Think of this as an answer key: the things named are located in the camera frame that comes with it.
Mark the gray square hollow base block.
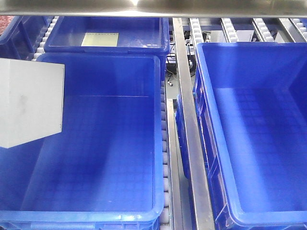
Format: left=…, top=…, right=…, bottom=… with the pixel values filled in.
left=0, top=58, right=65, bottom=149

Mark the large blue bin left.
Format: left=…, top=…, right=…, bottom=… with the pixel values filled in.
left=0, top=53, right=164, bottom=230

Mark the large blue bin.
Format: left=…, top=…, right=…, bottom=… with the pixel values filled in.
left=0, top=53, right=164, bottom=230
left=194, top=42, right=307, bottom=230

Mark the large blue bin right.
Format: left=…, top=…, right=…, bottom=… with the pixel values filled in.
left=194, top=42, right=307, bottom=230

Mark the blue bin with label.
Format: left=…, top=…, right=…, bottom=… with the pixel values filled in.
left=44, top=16, right=170, bottom=80

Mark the steel divider rail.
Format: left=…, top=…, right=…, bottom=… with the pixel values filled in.
left=172, top=18, right=214, bottom=230

